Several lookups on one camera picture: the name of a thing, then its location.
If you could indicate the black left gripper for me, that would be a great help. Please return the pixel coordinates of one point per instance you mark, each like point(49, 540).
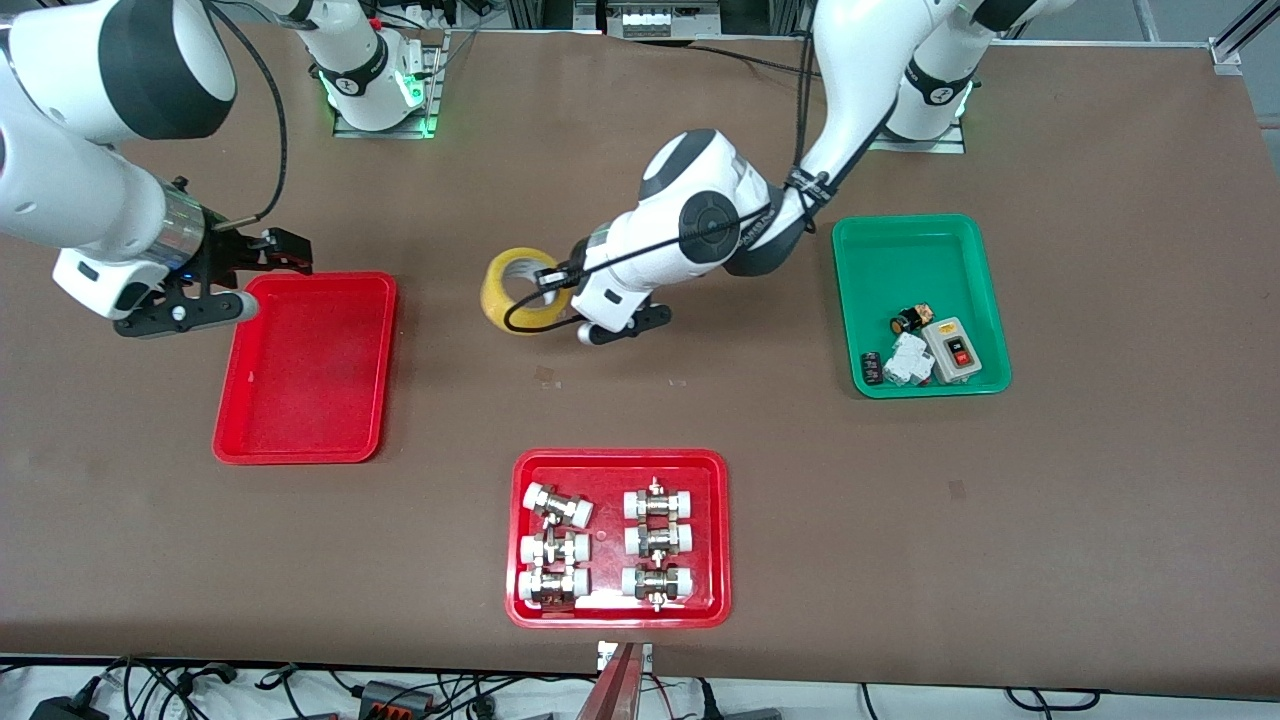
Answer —
point(562, 277)

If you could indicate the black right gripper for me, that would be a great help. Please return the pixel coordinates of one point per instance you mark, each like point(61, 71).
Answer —
point(226, 251)

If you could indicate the red aluminium camera post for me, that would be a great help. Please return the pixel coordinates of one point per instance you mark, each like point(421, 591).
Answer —
point(620, 680)

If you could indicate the empty red plastic tray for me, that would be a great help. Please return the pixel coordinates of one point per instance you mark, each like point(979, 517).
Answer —
point(305, 370)

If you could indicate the grey orange connector box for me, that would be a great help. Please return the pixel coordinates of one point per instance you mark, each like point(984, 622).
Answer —
point(395, 697)

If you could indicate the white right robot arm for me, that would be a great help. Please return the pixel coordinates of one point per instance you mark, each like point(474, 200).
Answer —
point(70, 190)

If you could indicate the metal fitting with white caps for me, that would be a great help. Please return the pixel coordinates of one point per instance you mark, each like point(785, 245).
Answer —
point(657, 583)
point(560, 506)
point(555, 548)
point(553, 586)
point(658, 502)
point(658, 540)

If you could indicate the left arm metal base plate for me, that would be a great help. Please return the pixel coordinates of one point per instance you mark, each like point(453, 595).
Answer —
point(950, 145)

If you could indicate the silver table corner bracket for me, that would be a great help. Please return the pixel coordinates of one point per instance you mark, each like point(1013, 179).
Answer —
point(1228, 52)

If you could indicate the black power adapter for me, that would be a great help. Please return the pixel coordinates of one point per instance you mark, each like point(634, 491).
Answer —
point(65, 708)

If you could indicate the red tray with fittings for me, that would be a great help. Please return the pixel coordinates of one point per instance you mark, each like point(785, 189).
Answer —
point(610, 470)

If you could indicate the black round buzzer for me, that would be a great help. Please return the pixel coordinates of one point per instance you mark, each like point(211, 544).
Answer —
point(912, 320)

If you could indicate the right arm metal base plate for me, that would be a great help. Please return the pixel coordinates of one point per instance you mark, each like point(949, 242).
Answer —
point(430, 90)

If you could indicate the white power strip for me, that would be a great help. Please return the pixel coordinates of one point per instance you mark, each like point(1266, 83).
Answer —
point(657, 22)

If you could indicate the white circuit breaker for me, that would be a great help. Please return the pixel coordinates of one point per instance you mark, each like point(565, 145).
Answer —
point(908, 362)

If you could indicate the grey switch box red button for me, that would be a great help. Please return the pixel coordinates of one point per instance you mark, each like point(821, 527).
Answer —
point(957, 350)

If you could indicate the green plastic tray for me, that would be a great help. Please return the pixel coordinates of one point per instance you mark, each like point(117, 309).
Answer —
point(930, 260)

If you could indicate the yellow tape roll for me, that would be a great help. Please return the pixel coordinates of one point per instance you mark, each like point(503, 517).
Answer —
point(497, 295)

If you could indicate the small black rocker switch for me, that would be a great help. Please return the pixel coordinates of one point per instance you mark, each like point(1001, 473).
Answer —
point(872, 368)

